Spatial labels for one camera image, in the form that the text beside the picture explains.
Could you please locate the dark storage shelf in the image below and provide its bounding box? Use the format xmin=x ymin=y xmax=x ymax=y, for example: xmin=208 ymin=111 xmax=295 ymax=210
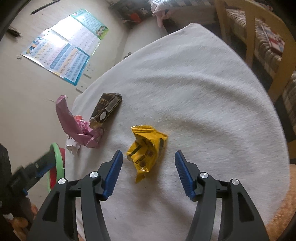
xmin=109 ymin=0 xmax=152 ymax=24

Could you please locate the black gold packet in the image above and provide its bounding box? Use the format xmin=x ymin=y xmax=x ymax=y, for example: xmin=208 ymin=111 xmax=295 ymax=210
xmin=89 ymin=93 xmax=122 ymax=129

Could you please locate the orange fuzzy cushion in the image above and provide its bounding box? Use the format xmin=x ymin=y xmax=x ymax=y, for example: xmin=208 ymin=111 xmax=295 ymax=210
xmin=266 ymin=164 xmax=296 ymax=240

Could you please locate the bed with patterned quilt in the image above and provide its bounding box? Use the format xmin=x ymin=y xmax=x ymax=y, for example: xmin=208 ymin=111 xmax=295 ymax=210
xmin=149 ymin=1 xmax=217 ymax=28

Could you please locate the pink snack bag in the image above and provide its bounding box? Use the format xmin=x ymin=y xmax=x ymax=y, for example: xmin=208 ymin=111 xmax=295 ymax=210
xmin=56 ymin=95 xmax=104 ymax=154

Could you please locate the yellow snack wrapper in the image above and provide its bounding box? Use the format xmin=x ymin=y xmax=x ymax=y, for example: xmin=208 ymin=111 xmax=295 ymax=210
xmin=126 ymin=125 xmax=168 ymax=183

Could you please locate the wall poster chart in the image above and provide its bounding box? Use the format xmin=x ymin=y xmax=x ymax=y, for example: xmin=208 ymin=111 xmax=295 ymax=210
xmin=22 ymin=9 xmax=109 ymax=86

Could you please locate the green red trash bin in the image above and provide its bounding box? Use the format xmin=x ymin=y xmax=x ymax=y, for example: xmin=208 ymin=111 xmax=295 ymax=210
xmin=47 ymin=143 xmax=65 ymax=192

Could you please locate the yellow wooden chair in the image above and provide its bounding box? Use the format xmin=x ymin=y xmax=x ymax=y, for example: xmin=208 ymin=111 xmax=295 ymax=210
xmin=215 ymin=1 xmax=295 ymax=102

